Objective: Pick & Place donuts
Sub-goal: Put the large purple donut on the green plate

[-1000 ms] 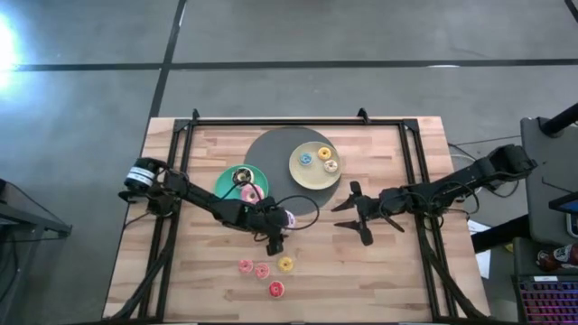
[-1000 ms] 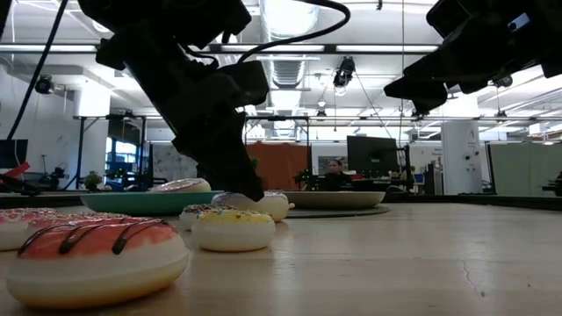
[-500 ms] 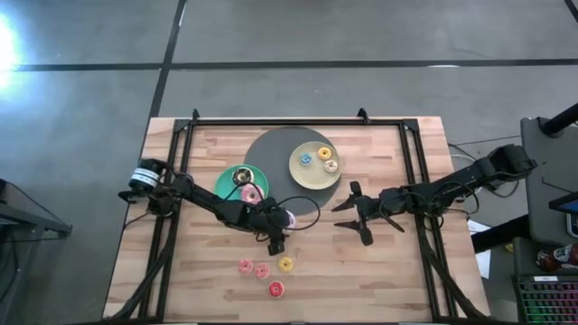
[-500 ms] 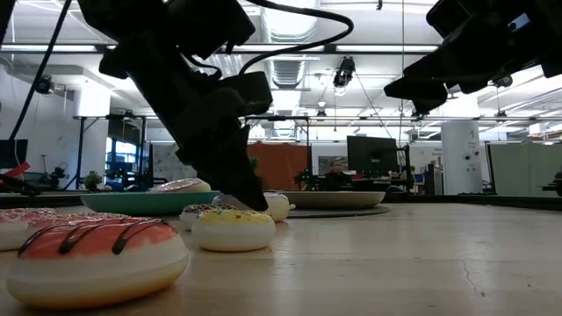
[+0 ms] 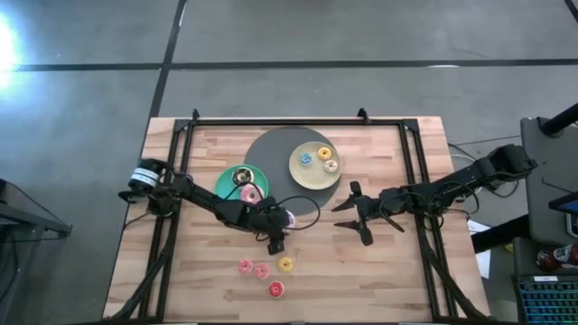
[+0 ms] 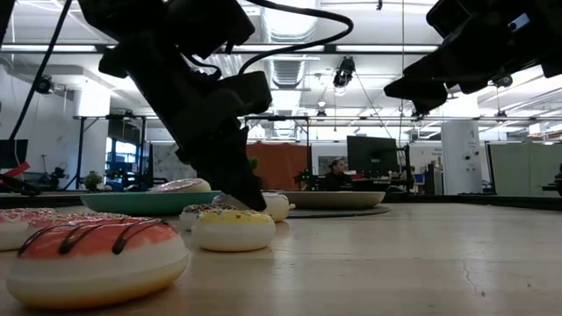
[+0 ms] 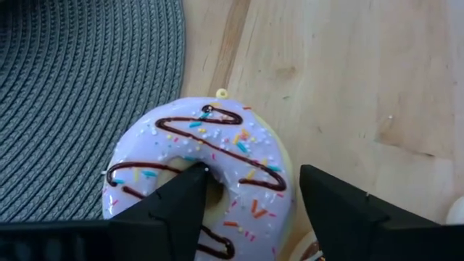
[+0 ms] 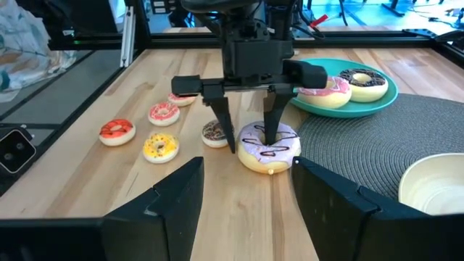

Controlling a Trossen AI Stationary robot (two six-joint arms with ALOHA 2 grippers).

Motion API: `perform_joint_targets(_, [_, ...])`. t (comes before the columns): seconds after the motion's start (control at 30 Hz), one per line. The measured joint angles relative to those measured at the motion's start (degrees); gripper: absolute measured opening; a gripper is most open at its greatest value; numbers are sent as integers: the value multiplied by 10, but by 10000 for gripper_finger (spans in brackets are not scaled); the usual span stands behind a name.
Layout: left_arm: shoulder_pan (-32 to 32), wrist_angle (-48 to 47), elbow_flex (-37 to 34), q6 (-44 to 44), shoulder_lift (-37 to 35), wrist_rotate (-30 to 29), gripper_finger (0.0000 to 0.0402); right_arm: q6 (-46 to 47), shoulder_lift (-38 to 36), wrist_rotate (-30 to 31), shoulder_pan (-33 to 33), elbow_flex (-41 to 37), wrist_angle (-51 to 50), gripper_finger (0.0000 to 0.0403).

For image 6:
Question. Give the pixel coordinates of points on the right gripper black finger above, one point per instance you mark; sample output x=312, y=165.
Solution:
x=430, y=104
x=421, y=83

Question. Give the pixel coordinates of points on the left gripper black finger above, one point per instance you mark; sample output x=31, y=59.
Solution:
x=232, y=171

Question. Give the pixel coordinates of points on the small chocolate sprinkled donut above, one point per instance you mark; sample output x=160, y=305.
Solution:
x=199, y=208

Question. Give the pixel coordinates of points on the large pink glazed donut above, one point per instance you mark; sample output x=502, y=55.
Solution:
x=180, y=186

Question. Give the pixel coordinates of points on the large purple glazed donut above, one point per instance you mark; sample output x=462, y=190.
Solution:
x=278, y=208

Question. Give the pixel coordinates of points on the small yellow sprinkled donut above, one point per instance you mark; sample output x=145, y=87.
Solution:
x=232, y=234

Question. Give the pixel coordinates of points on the small orange dark-striped donut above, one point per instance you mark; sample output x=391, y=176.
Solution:
x=96, y=272

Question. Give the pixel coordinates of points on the green potted plant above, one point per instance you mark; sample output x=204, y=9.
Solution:
x=254, y=163

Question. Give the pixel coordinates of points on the orange curtain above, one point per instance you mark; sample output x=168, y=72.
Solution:
x=285, y=167

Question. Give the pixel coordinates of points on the grey patterned cloth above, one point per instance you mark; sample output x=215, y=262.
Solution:
x=167, y=162

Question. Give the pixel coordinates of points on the black computer monitor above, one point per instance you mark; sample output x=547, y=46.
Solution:
x=13, y=153
x=371, y=155

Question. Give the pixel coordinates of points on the teal plate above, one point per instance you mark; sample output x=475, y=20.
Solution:
x=145, y=204

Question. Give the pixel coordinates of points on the person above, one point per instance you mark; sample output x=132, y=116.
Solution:
x=336, y=180

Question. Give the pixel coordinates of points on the beige plate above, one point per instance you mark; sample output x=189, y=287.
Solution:
x=338, y=199

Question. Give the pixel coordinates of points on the pale green partition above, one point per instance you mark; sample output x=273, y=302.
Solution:
x=522, y=169

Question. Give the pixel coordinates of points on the small potted plant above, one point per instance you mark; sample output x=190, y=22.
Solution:
x=92, y=181

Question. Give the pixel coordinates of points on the grey round woven mat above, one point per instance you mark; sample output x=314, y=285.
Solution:
x=342, y=212

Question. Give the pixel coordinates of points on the black ceiling camera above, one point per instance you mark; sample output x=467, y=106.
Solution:
x=344, y=70
x=44, y=85
x=502, y=81

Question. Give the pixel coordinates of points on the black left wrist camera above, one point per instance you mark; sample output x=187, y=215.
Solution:
x=248, y=92

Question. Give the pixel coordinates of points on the black overhead frame bar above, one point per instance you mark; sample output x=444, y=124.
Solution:
x=330, y=48

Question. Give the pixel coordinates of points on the black metal rig frame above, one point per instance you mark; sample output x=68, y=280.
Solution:
x=81, y=153

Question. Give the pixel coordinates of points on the silver ceiling duct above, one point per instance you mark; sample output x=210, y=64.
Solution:
x=287, y=30

